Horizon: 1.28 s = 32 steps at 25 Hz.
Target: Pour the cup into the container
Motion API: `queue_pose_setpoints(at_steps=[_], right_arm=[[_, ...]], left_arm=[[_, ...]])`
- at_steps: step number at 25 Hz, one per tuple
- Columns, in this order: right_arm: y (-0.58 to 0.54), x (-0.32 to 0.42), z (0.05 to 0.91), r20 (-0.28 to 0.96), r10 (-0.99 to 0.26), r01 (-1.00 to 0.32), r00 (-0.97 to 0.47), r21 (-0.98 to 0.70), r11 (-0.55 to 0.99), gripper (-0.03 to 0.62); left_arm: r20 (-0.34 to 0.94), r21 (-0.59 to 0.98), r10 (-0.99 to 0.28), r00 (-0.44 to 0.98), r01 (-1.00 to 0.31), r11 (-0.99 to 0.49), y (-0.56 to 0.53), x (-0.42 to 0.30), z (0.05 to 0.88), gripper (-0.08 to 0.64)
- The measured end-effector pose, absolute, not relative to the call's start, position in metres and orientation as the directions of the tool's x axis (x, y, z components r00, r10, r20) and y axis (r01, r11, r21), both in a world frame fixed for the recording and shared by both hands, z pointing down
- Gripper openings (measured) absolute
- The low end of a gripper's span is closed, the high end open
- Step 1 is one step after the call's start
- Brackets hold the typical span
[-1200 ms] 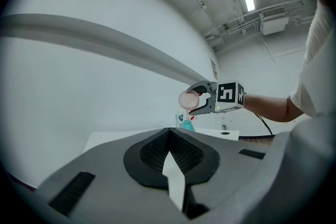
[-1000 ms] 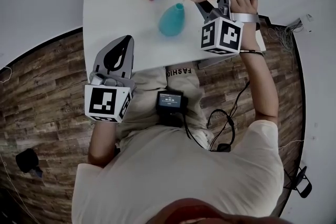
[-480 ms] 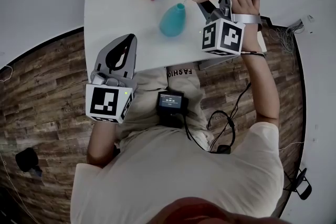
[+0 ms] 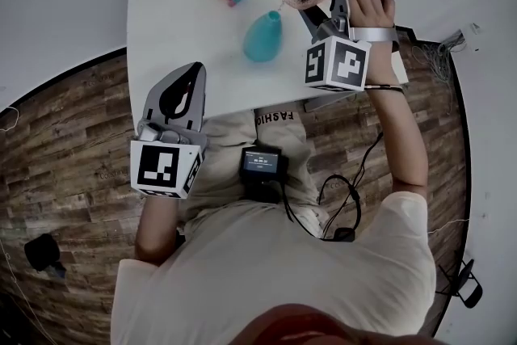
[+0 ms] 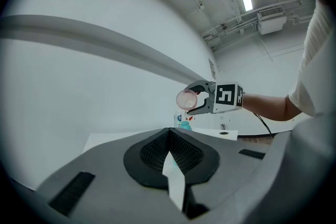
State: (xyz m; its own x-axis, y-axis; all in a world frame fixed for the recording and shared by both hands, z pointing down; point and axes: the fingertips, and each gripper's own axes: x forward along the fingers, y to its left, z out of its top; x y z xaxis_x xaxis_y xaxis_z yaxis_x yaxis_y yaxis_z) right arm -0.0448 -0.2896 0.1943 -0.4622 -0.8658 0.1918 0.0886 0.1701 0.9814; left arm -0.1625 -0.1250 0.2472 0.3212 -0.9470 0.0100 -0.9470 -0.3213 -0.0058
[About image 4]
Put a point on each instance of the person's right forearm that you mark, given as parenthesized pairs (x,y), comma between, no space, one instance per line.
(398,125)

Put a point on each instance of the person's right hand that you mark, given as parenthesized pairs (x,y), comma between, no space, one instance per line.
(369,6)

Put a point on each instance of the white wall socket box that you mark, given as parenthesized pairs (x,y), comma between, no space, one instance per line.
(470,35)

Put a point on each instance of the black bag on floor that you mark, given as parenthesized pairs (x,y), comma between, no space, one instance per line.
(42,252)

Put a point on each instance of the black chest device with screen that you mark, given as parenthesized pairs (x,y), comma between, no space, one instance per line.
(261,169)

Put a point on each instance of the white t-shirt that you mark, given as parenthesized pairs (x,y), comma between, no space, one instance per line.
(282,266)

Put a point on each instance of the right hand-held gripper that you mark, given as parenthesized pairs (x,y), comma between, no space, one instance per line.
(337,62)

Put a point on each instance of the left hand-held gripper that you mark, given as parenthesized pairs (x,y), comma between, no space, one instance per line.
(158,169)

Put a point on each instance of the person's left forearm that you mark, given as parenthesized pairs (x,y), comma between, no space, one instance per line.
(155,226)

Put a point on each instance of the teal bottle container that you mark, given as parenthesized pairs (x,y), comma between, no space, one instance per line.
(263,38)

